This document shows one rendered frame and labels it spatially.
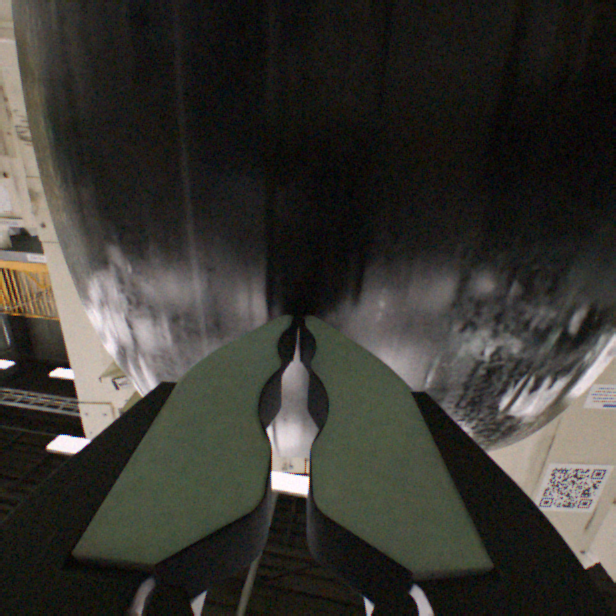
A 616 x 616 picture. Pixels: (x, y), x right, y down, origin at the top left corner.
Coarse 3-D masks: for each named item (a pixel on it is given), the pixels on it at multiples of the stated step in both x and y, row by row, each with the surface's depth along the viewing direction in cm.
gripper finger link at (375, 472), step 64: (320, 320) 11; (320, 384) 9; (384, 384) 9; (320, 448) 7; (384, 448) 7; (320, 512) 6; (384, 512) 6; (448, 512) 6; (384, 576) 6; (448, 576) 5
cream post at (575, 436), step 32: (608, 384) 37; (576, 416) 38; (608, 416) 38; (512, 448) 44; (544, 448) 40; (576, 448) 40; (608, 448) 40; (608, 480) 42; (544, 512) 44; (576, 512) 44; (576, 544) 46
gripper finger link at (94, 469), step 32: (160, 384) 8; (128, 416) 8; (96, 448) 7; (128, 448) 7; (64, 480) 6; (96, 480) 6; (32, 512) 6; (64, 512) 6; (96, 512) 6; (0, 544) 5; (32, 544) 5; (64, 544) 5; (0, 576) 5; (32, 576) 5; (64, 576) 5; (96, 576) 5; (128, 576) 5; (0, 608) 5; (32, 608) 5; (64, 608) 5; (96, 608) 5; (128, 608) 5
